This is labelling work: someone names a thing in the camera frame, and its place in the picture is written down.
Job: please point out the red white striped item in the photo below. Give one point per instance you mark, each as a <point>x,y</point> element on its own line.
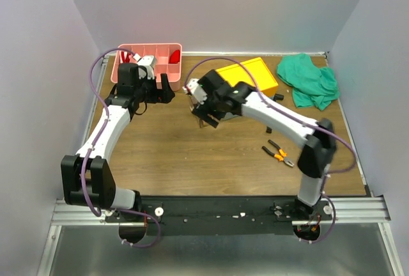
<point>125,57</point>

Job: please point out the aluminium rail frame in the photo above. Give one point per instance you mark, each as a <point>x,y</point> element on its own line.
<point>344,210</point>

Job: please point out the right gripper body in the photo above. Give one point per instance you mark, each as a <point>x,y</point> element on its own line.
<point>206,112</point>

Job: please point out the black orange pliers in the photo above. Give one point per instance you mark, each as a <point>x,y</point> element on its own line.
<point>281,156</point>

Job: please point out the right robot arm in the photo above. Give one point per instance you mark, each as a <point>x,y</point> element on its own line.
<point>311,136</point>

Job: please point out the red object back compartment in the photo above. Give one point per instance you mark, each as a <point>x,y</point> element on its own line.
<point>175,56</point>

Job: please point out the clear acrylic drawer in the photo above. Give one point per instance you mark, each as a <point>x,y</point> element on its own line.
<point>192,105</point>

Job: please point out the black ribbed tool handle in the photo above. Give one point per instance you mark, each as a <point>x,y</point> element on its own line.
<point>276,98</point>

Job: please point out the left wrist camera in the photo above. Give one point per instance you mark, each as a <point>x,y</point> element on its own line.
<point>146,66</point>

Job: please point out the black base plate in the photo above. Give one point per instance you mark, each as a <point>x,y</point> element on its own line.
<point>218,215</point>

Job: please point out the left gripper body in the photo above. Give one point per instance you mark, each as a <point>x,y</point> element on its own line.
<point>148,92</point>

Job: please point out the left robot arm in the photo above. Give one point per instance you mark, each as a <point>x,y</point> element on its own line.
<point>86,175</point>

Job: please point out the green cloth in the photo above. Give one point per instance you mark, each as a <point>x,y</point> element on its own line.
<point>311,86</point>

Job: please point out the yellow and grey drawer box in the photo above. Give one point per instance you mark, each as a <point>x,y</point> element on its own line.
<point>267,84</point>

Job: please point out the pink compartment tray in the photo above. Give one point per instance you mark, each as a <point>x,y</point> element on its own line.
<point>161,51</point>

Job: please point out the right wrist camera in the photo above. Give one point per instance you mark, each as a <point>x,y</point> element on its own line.
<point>194,89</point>

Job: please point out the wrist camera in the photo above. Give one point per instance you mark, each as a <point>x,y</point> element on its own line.
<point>194,89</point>
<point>146,66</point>

